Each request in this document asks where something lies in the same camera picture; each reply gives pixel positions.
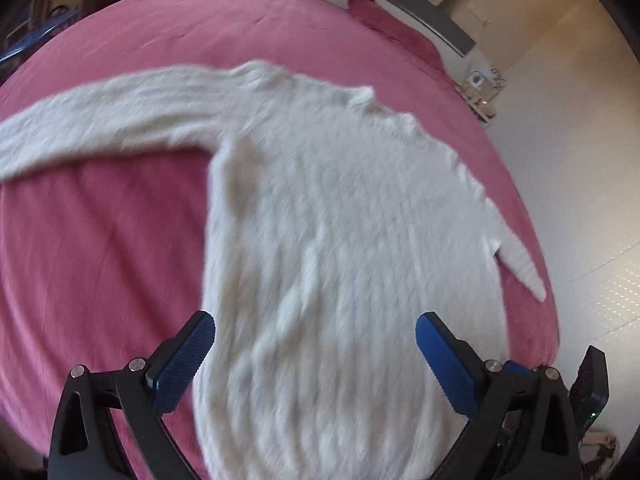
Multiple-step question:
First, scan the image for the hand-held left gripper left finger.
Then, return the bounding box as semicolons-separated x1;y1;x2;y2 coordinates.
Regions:
47;310;217;480

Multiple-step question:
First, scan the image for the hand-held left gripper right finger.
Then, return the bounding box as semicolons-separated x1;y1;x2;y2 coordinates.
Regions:
415;311;583;480

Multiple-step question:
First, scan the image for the white knitted sweater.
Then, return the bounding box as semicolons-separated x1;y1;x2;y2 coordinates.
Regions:
0;60;548;480

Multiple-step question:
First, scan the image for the beige cloth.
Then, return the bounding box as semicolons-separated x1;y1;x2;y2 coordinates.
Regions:
580;432;621;471

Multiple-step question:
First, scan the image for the bed with pink blanket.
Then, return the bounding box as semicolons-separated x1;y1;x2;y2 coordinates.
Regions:
0;0;561;480

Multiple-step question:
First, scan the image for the pink pillow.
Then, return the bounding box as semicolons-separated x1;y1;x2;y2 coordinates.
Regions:
347;0;448;68

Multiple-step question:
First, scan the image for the white and grey headboard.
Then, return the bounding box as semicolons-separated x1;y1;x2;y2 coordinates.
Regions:
310;0;476;56

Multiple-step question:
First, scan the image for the blue chair with white frame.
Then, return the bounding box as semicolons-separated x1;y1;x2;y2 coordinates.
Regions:
0;7;81;68

